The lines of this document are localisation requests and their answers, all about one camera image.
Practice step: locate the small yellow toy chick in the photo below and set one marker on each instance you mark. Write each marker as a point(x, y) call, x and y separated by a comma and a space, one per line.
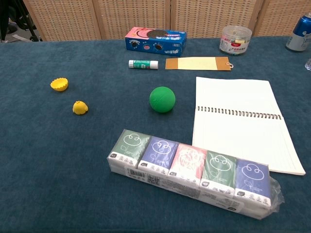
point(80, 108)

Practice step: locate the green rubber ball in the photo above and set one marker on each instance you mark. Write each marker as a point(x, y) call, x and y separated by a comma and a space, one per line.
point(162, 100)

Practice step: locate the green white glue stick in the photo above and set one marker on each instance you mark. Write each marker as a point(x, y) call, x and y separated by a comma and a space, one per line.
point(143, 64)

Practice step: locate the wrapped tissue multipack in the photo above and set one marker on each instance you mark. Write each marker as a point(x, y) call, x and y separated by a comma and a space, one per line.
point(189, 170)

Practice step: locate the brown kraft paper tag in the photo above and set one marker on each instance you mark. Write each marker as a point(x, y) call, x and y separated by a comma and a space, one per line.
point(196, 63)

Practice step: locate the blue cookie box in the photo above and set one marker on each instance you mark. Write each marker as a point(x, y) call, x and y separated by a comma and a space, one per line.
point(155, 44)

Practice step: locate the white spiral notebook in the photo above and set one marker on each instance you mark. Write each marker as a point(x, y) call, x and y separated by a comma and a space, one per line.
point(238, 136)

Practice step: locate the yellow eggshell cup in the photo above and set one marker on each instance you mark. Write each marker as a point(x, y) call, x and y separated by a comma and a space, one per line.
point(59, 85)

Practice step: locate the woven wooden screen panel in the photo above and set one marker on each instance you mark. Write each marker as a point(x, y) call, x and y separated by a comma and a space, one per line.
point(131, 17)
point(213, 14)
point(63, 19)
point(281, 17)

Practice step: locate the clear plastic jar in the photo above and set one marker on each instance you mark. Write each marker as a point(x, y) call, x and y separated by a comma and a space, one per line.
point(235, 41)

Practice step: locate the teal table cloth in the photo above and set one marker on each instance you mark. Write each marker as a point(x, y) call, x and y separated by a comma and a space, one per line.
point(48, 157)

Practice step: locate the black tripod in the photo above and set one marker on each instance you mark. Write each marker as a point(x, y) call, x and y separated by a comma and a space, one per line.
point(28, 21)

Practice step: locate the clear plastic object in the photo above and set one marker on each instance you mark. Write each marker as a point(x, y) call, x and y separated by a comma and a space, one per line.
point(308, 64)

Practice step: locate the blue drink can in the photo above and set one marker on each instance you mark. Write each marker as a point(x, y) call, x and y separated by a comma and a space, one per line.
point(299, 34)

